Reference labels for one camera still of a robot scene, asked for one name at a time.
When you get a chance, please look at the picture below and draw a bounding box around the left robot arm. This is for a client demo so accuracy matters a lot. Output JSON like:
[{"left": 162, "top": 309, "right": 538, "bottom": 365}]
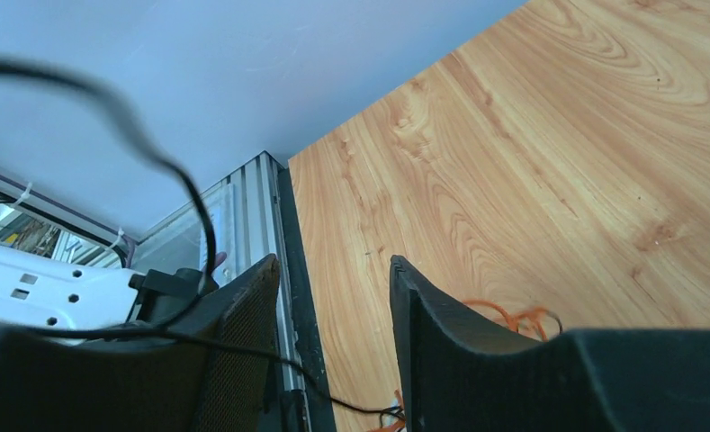
[{"left": 0, "top": 246, "right": 213, "bottom": 345}]

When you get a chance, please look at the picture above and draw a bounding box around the orange cable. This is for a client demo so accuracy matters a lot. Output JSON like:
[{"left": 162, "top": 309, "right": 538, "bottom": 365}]
[{"left": 369, "top": 299, "right": 564, "bottom": 432}]

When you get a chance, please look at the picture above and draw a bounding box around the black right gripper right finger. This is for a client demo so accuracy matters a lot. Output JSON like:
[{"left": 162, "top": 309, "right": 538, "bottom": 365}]
[{"left": 390, "top": 256, "right": 710, "bottom": 431}]

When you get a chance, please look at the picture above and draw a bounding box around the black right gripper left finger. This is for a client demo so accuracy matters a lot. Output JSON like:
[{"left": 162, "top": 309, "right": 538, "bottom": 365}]
[{"left": 0, "top": 254, "right": 281, "bottom": 431}]

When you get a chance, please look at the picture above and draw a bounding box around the black thin cable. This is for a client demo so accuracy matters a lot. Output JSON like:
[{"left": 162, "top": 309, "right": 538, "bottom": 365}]
[{"left": 0, "top": 54, "right": 407, "bottom": 419}]

